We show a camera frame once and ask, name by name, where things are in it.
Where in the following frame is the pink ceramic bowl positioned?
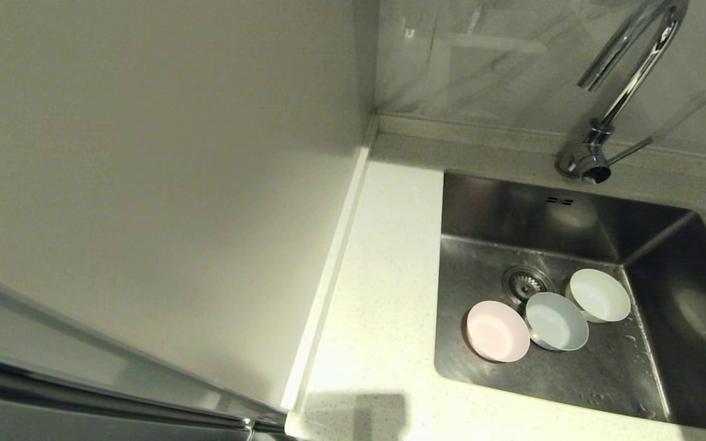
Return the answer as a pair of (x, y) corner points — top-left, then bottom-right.
(466, 300), (531, 363)

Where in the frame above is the white ceramic bowl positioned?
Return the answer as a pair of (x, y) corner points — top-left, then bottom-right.
(525, 292), (590, 352)
(564, 268), (632, 323)

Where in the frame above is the chrome faucet lever handle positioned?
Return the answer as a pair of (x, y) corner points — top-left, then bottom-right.
(607, 136), (655, 167)

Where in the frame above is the stainless steel sink basin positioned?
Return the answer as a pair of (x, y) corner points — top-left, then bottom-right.
(434, 170), (706, 435)

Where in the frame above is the white counter edge strip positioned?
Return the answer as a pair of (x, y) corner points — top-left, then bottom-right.
(281, 115), (379, 412)

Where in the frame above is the round metal drain strainer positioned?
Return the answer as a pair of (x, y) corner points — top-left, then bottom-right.
(501, 265), (556, 306)

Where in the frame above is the white cabinet side panel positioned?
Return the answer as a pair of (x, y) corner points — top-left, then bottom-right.
(0, 0), (381, 411)

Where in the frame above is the chrome gooseneck faucet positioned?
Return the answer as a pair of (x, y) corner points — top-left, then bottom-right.
(556, 0), (691, 184)

